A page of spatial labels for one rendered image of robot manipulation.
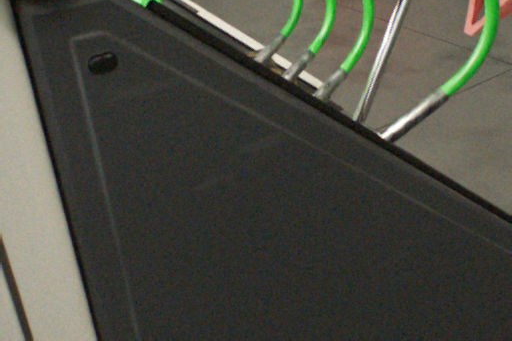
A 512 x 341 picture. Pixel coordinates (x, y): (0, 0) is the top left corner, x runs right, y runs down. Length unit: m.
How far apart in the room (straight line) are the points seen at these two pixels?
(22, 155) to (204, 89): 0.09
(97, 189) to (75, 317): 0.07
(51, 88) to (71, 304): 0.11
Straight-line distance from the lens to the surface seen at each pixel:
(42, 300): 0.38
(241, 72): 0.36
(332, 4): 1.00
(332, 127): 0.40
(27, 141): 0.34
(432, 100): 0.77
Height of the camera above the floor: 1.54
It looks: 27 degrees down
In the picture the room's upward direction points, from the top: 6 degrees counter-clockwise
